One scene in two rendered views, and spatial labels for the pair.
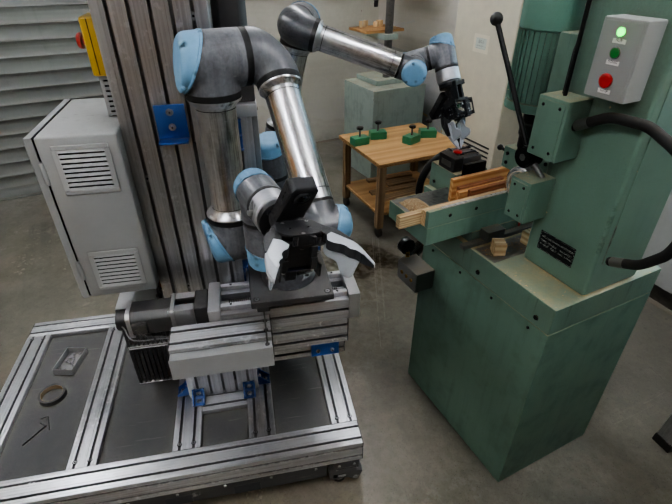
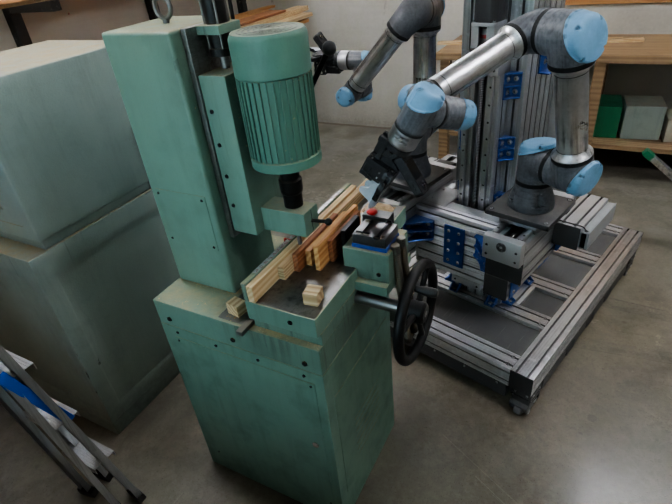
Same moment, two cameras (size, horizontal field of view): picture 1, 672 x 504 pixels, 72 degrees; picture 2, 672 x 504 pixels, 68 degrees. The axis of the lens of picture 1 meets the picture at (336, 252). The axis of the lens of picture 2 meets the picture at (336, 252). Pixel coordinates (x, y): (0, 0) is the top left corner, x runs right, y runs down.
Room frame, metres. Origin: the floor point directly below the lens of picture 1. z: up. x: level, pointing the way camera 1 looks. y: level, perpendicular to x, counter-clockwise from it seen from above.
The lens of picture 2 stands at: (2.44, -1.14, 1.68)
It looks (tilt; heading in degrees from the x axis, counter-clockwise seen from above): 33 degrees down; 148
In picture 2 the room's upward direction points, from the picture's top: 6 degrees counter-clockwise
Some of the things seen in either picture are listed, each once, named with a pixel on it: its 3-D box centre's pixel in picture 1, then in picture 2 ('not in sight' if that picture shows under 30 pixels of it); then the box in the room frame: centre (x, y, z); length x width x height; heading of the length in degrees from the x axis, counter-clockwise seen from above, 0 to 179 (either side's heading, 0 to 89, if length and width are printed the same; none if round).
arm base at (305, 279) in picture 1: (287, 260); (412, 161); (1.07, 0.14, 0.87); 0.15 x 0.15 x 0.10
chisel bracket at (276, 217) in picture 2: (525, 163); (290, 218); (1.38, -0.60, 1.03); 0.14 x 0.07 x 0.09; 26
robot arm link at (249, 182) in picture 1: (259, 196); (362, 61); (0.78, 0.14, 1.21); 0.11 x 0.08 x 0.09; 26
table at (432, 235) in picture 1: (471, 197); (350, 259); (1.46, -0.47, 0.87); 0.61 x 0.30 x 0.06; 116
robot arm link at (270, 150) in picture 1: (270, 154); (538, 159); (1.56, 0.23, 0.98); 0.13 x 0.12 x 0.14; 173
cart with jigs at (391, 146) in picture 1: (399, 170); not in sight; (2.95, -0.43, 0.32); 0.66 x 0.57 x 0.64; 114
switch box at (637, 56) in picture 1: (622, 59); not in sight; (1.05, -0.61, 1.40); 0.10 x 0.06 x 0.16; 26
